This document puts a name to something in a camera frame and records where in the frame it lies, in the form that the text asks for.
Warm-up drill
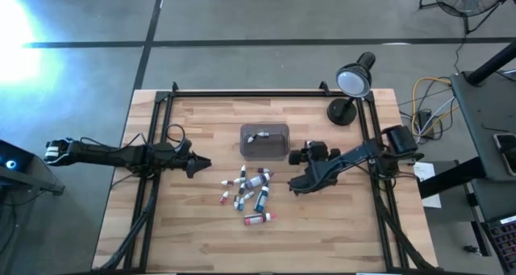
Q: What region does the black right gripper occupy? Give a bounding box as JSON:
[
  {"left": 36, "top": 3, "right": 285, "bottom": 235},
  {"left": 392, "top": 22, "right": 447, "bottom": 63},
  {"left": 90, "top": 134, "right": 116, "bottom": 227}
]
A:
[{"left": 288, "top": 148, "right": 347, "bottom": 196}]

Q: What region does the black power adapter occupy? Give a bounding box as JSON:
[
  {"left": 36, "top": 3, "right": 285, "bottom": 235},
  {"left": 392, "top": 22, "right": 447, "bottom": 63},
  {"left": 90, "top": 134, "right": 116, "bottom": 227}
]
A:
[{"left": 417, "top": 110, "right": 435, "bottom": 140}]

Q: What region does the yellow cable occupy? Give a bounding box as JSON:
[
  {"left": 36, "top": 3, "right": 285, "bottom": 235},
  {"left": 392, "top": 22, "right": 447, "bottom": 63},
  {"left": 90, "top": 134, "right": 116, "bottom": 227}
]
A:
[{"left": 410, "top": 76, "right": 459, "bottom": 137}]

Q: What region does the white paper sheet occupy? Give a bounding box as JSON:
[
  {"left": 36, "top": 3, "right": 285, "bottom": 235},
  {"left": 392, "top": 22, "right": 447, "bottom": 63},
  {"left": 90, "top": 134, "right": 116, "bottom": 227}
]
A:
[{"left": 412, "top": 160, "right": 443, "bottom": 210}]

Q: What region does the black smartphone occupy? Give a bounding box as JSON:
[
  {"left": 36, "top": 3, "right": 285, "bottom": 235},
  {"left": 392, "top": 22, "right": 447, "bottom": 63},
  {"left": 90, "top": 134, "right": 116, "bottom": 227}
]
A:
[{"left": 493, "top": 132, "right": 516, "bottom": 177}]

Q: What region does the grey side table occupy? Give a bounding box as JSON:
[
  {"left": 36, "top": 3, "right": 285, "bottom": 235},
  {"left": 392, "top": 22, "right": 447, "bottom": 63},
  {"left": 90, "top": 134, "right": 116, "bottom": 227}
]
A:
[{"left": 449, "top": 71, "right": 516, "bottom": 183}]

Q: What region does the black aluminium table frame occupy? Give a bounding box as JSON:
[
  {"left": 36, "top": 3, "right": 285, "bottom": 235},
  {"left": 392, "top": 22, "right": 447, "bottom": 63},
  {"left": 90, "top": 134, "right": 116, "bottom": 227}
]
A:
[{"left": 96, "top": 81, "right": 439, "bottom": 274}]

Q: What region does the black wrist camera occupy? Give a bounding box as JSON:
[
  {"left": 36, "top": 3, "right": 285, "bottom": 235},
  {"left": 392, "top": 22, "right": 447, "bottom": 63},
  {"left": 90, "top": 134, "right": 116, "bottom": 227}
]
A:
[
  {"left": 308, "top": 140, "right": 330, "bottom": 161},
  {"left": 176, "top": 137, "right": 194, "bottom": 155}
]

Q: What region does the black keyboard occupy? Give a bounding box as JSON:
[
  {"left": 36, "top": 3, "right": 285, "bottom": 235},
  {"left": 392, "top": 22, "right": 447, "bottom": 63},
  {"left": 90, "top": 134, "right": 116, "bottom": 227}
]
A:
[{"left": 481, "top": 215, "right": 516, "bottom": 274}]

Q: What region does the large red food coloring bottle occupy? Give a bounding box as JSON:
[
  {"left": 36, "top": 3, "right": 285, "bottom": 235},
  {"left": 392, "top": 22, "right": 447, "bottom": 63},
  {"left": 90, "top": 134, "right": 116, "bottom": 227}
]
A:
[{"left": 243, "top": 212, "right": 278, "bottom": 227}]

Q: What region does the translucent grey plastic bin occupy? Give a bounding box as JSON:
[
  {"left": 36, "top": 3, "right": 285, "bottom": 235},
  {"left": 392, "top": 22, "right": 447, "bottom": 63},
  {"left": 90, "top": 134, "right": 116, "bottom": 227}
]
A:
[{"left": 239, "top": 123, "right": 291, "bottom": 162}]

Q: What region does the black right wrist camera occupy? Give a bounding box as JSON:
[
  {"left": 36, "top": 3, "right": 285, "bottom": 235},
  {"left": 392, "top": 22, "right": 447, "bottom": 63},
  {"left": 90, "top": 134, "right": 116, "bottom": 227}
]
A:
[{"left": 308, "top": 140, "right": 330, "bottom": 161}]

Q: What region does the large purple food coloring bottle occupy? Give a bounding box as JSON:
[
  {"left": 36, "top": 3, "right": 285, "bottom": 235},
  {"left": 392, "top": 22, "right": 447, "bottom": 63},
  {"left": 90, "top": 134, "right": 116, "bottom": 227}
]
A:
[{"left": 243, "top": 172, "right": 275, "bottom": 190}]

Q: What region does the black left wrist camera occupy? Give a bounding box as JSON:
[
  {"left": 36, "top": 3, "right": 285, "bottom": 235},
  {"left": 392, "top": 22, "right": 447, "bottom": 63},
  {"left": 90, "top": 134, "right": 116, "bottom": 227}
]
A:
[{"left": 176, "top": 137, "right": 194, "bottom": 155}]

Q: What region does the black pole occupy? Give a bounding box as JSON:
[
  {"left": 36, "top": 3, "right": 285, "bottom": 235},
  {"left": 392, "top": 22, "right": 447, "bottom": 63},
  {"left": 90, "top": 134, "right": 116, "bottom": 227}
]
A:
[{"left": 466, "top": 40, "right": 516, "bottom": 86}]

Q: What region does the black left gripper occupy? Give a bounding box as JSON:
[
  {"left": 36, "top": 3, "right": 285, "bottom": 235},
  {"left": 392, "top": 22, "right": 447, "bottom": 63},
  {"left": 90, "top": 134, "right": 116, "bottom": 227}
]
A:
[{"left": 159, "top": 144, "right": 212, "bottom": 178}]

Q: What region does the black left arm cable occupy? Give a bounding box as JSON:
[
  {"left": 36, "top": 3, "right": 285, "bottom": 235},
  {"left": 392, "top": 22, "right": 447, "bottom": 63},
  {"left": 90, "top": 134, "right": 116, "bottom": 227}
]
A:
[{"left": 164, "top": 123, "right": 187, "bottom": 148}]

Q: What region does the black box with blue light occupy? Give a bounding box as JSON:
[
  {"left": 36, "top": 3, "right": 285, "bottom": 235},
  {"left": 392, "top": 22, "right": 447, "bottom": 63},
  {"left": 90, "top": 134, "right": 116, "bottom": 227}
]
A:
[{"left": 0, "top": 140, "right": 35, "bottom": 187}]

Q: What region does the black gooseneck desk lamp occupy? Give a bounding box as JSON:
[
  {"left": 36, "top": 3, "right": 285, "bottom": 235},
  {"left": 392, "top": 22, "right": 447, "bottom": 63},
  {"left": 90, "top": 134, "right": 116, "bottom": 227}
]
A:
[{"left": 327, "top": 52, "right": 377, "bottom": 127}]

